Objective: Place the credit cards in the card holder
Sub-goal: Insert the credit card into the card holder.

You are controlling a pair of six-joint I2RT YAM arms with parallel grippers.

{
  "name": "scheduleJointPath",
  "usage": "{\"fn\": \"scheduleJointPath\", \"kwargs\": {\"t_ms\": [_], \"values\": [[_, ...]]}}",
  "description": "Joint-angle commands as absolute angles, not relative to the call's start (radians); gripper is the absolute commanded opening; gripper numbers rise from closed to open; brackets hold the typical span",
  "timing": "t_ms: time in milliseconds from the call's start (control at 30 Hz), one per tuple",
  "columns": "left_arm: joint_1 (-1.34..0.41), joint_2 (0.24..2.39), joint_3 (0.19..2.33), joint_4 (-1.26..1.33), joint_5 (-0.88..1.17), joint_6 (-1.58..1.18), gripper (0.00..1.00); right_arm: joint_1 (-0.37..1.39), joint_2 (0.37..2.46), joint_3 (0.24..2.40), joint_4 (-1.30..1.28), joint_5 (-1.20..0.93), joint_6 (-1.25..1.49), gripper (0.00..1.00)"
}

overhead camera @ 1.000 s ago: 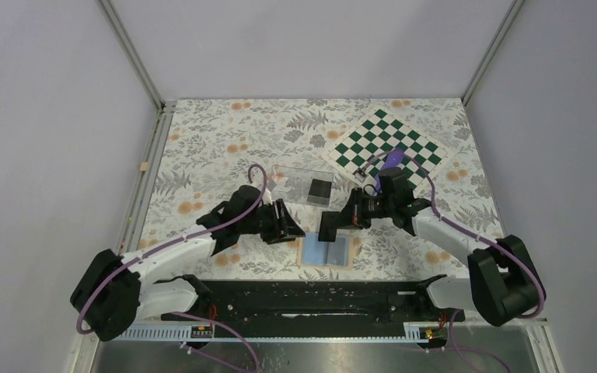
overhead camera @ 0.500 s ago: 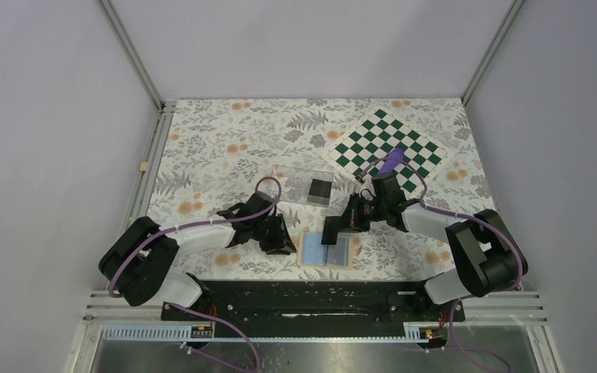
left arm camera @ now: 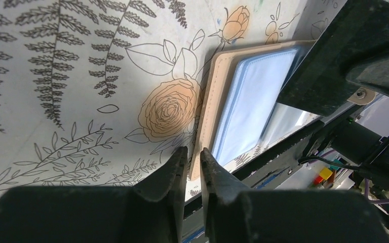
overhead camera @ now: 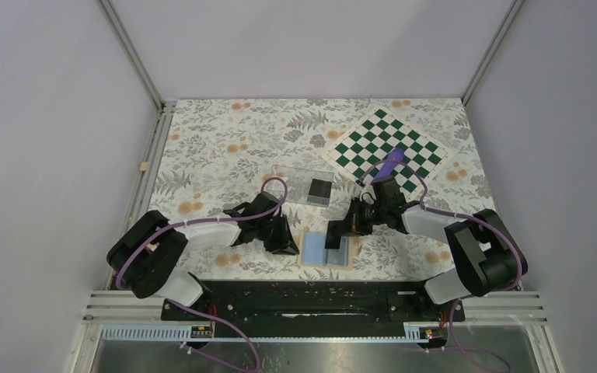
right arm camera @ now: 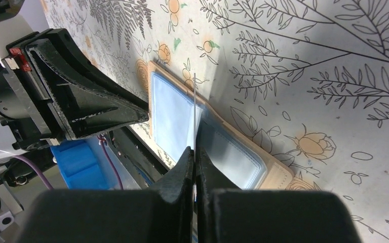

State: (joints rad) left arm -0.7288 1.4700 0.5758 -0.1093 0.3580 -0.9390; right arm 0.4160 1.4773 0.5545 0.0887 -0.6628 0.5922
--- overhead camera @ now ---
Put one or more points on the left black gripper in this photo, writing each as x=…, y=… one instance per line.
x=284, y=245

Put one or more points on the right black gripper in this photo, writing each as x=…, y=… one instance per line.
x=353, y=223

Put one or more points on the tan leather card holder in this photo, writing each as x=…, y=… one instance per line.
x=350, y=253

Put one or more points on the blue credit card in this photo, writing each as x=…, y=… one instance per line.
x=313, y=249

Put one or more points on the clear plastic box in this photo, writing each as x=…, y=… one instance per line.
x=305, y=186

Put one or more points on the purple marker pen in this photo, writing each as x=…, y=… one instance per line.
x=392, y=160

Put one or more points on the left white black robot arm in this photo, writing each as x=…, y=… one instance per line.
x=145, y=257

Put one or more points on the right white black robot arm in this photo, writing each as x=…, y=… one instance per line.
x=485, y=255

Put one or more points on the green white checkered board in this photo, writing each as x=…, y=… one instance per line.
x=374, y=136

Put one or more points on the floral patterned table mat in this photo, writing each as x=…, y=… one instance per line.
x=219, y=152

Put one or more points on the aluminium frame rail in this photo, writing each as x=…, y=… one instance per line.
x=122, y=306

